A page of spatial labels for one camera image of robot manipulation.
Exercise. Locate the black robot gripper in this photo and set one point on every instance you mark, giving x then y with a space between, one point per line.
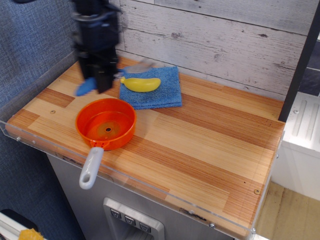
95 40

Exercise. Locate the blue-handled metal fork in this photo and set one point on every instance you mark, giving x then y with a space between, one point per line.
90 83

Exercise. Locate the blue rag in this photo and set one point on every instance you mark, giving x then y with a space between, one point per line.
167 95

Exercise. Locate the yellow toy banana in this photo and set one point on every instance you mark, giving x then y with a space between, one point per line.
141 85

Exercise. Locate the clear acrylic table guard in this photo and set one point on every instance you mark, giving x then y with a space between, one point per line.
212 154

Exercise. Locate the silver cabinet with buttons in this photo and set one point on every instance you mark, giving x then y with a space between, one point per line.
111 211

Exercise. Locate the white plastic appliance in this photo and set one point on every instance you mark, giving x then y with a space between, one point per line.
297 165

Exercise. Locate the orange pot with grey handle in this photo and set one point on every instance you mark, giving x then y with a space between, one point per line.
105 124

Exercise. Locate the dark grey right post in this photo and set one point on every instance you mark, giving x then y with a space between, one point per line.
306 53

